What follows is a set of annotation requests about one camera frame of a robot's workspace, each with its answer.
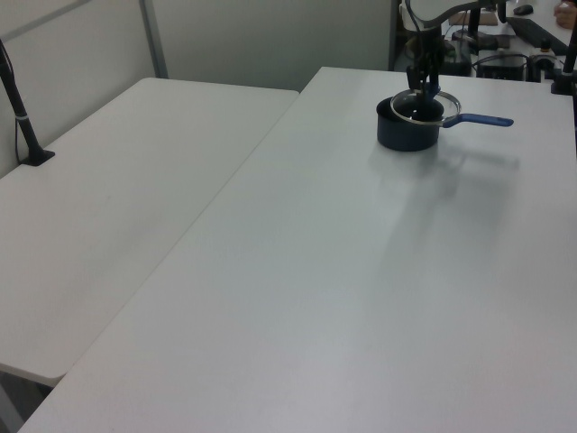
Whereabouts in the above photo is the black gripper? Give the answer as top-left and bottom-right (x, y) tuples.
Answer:
(405, 31), (446, 94)

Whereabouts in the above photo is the glass lid with blue knob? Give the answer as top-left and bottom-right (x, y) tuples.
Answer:
(389, 85), (463, 126)

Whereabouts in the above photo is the dark blue saucepan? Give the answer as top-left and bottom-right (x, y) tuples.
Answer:
(375, 97), (515, 152)

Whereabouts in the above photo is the bare bystander hand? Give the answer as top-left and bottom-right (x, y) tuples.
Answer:
(554, 1), (577, 29)

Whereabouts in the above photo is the dark desktop device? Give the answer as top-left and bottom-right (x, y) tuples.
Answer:
(444, 42), (473, 77)

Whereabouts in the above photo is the black monitor stand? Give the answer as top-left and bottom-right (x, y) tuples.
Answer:
(452, 0), (499, 51)

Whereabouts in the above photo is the black electronics box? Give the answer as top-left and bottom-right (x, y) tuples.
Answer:
(476, 52), (529, 81)

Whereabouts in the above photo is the black keyboard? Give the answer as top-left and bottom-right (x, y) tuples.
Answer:
(505, 15), (570, 47)

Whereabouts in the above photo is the control box with orange button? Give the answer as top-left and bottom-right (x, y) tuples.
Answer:
(527, 38), (563, 83)

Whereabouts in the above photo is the dark robot cable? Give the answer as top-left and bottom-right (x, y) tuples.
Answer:
(404, 0), (479, 29)

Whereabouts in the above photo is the black clamped camera stand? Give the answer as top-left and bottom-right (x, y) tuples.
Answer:
(550, 26), (577, 96)

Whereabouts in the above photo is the grey partition post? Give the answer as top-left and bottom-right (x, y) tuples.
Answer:
(138, 0), (169, 78)

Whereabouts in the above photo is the black camera stand pole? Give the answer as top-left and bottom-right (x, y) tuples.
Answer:
(0, 38), (57, 168)

